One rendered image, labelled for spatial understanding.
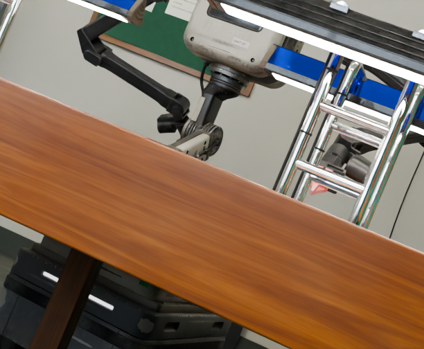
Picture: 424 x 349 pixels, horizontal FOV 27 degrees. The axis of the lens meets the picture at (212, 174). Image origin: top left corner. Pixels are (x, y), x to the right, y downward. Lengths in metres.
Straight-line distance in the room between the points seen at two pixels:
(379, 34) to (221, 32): 1.36
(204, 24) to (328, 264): 1.78
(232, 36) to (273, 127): 1.50
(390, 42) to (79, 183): 0.58
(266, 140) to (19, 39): 1.42
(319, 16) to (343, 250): 0.51
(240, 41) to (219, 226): 1.65
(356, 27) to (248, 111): 2.79
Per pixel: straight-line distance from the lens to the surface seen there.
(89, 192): 1.24
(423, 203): 4.19
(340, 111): 1.66
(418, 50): 1.50
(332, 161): 2.25
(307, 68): 2.09
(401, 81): 2.72
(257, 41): 2.77
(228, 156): 4.26
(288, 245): 1.16
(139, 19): 2.25
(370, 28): 1.52
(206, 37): 2.83
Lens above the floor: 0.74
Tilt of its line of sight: 1 degrees up
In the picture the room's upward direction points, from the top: 23 degrees clockwise
